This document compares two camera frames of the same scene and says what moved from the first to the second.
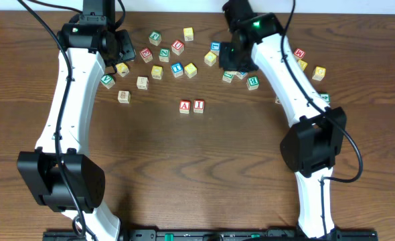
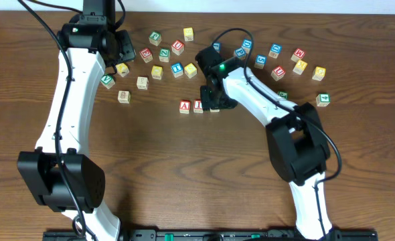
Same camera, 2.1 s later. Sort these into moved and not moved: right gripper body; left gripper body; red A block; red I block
Moved: right gripper body
Not moved: left gripper body; red A block; red I block
